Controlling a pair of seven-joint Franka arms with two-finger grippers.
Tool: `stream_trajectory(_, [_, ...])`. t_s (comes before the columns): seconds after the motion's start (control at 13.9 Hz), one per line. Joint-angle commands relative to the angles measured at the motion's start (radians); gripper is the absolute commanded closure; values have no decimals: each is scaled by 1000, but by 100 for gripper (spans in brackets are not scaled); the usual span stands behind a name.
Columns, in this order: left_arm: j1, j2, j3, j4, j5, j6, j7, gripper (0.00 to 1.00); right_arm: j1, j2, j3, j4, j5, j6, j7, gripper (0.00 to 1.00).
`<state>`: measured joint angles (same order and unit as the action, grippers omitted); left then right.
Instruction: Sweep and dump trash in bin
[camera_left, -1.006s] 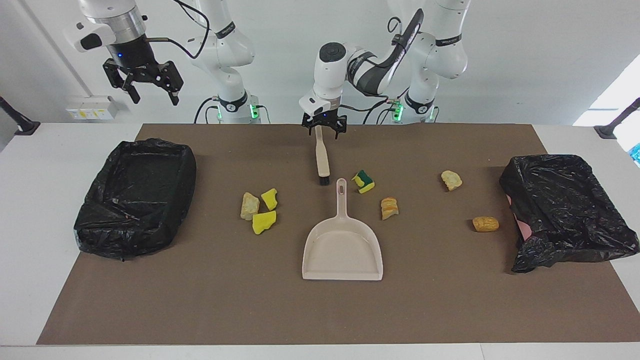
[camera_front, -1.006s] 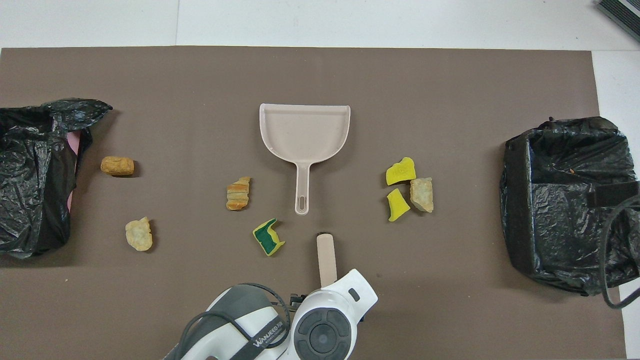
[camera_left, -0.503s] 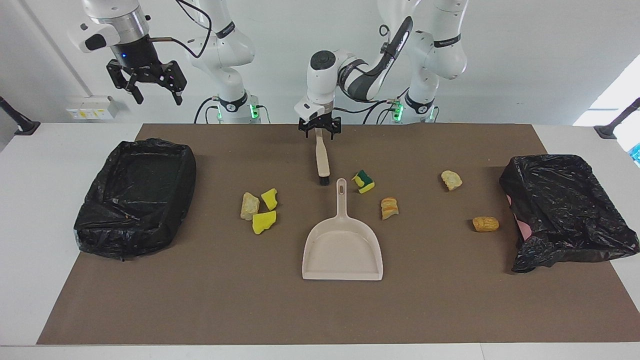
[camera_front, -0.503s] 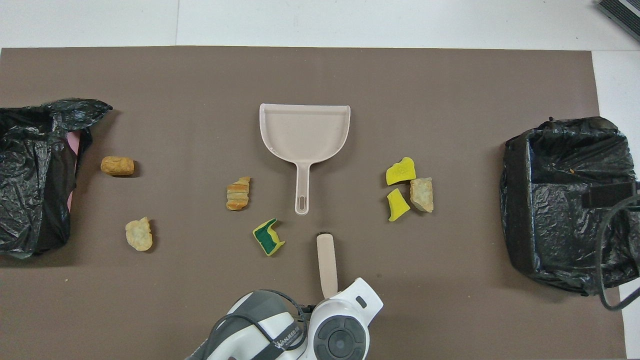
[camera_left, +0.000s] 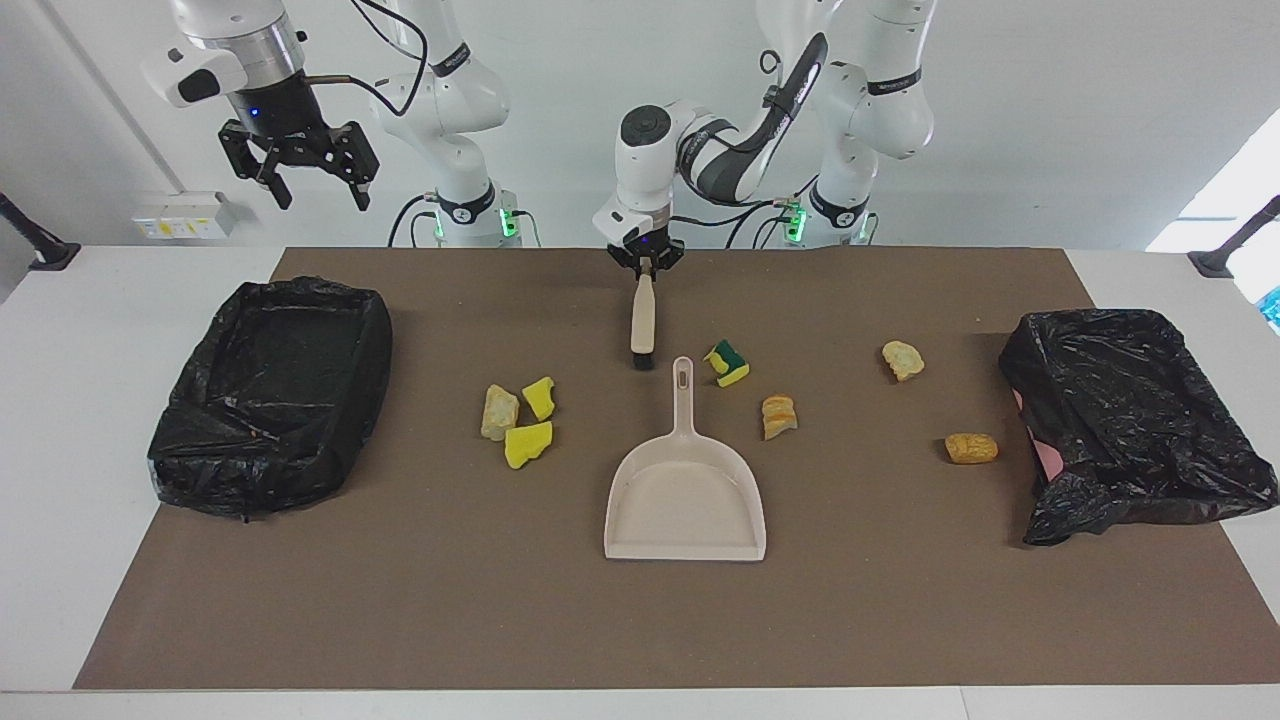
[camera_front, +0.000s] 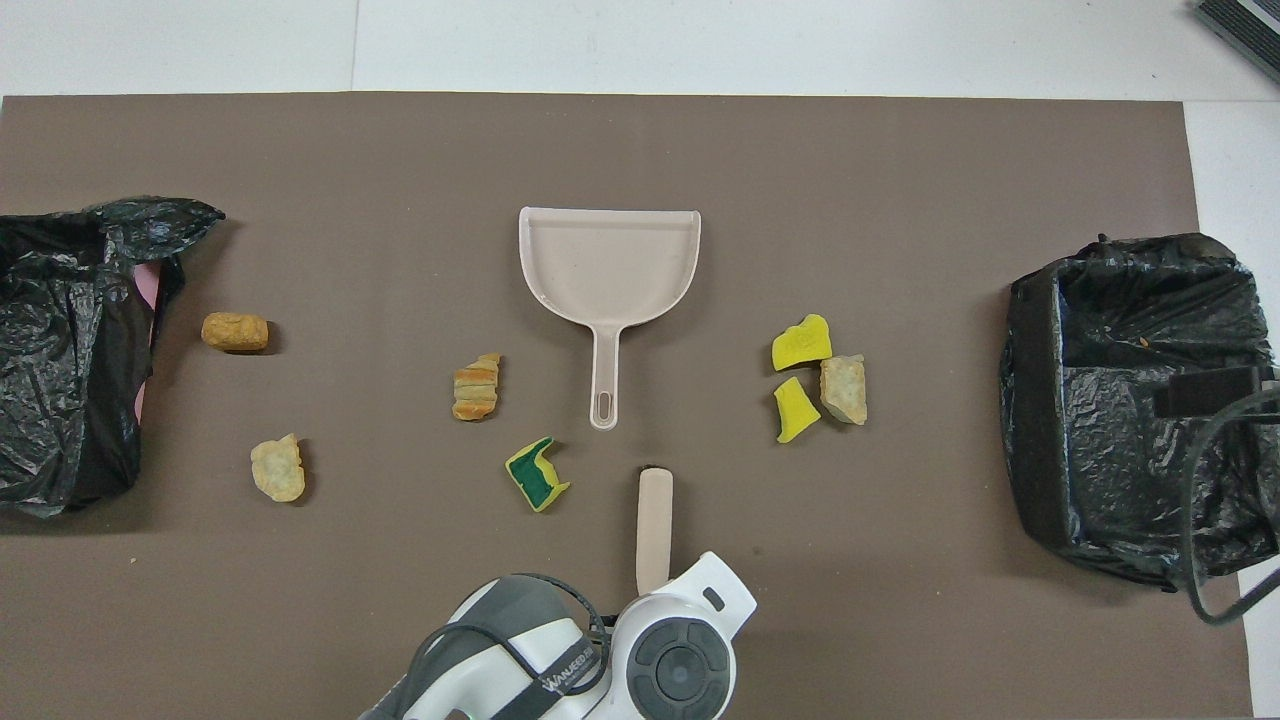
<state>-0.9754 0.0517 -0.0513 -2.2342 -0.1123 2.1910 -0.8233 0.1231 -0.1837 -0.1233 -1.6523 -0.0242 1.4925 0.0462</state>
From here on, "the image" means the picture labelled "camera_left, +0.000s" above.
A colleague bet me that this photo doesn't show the brown table mat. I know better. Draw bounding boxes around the brown table mat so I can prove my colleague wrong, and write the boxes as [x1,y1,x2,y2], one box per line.
[72,247,1280,691]

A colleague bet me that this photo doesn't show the beige hand brush black bristles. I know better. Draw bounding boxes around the beige hand brush black bristles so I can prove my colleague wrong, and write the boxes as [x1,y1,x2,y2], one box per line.
[629,272,658,371]

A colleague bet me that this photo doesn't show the black angled stand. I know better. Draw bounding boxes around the black angled stand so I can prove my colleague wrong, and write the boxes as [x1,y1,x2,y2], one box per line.
[1188,195,1280,279]
[0,192,81,272]

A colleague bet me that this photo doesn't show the pale torn bread piece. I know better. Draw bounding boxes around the pale torn bread piece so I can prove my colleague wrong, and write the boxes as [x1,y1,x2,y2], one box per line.
[881,340,926,383]

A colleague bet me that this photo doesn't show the large yellow sponge piece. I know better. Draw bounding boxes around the large yellow sponge piece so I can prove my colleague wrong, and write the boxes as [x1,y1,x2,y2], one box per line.
[504,421,554,471]

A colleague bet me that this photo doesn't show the white wall socket box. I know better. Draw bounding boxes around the white wall socket box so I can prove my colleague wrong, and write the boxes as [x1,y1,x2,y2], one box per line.
[132,192,239,241]

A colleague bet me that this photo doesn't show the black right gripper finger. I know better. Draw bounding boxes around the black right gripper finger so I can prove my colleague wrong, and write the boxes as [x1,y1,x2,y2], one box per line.
[220,122,294,211]
[320,122,381,211]

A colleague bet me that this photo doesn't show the curved green yellow sponge piece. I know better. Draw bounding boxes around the curved green yellow sponge piece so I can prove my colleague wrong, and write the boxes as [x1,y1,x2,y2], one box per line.
[703,340,751,389]

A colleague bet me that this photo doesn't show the beige plastic dustpan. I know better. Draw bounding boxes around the beige plastic dustpan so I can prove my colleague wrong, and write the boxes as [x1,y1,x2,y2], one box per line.
[604,356,768,562]

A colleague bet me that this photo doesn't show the bin lined with black bag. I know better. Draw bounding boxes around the bin lined with black bag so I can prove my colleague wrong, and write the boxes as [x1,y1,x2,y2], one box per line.
[147,278,394,523]

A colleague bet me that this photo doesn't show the pale grey bread chunk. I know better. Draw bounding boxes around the pale grey bread chunk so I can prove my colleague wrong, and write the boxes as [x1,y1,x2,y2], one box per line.
[480,384,521,442]

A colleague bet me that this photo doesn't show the pink bin with black bag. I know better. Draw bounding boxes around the pink bin with black bag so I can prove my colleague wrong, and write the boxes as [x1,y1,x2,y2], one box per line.
[998,308,1280,547]

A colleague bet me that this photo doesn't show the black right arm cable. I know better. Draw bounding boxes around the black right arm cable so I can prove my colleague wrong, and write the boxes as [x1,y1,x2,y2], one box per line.
[305,0,431,117]

